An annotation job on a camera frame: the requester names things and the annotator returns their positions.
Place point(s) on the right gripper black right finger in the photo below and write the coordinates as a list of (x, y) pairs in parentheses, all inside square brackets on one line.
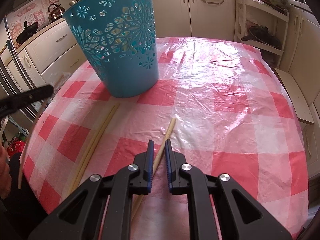
[(219, 207)]

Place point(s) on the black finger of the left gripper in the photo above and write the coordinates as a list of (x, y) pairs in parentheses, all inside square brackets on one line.
[(12, 104)]

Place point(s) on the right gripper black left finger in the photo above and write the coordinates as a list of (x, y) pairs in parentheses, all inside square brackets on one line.
[(100, 208)]

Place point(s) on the cream lower kitchen cabinets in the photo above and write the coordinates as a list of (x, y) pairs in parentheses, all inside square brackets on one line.
[(51, 52)]

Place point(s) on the person's left hand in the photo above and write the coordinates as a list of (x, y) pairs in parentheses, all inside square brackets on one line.
[(5, 178)]

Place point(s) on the single wooden chopstick on table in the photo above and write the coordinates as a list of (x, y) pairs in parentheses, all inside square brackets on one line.
[(138, 200)]

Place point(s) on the black wok on stove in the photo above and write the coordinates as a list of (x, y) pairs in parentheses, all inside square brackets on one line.
[(28, 31)]

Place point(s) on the copper kettle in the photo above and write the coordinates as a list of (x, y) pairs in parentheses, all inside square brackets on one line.
[(55, 12)]

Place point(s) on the red white checkered tablecloth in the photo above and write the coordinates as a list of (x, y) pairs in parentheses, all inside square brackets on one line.
[(232, 116)]

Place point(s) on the wooden stool seat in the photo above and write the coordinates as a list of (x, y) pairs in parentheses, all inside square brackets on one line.
[(297, 98)]

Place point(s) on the teal perforated plastic basket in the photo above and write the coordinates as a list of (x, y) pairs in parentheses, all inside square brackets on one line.
[(118, 38)]

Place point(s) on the dark pan on rack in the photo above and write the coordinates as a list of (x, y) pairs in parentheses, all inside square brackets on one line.
[(262, 35)]

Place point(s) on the white tiered storage rack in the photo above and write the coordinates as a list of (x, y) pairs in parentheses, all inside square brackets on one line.
[(268, 17)]

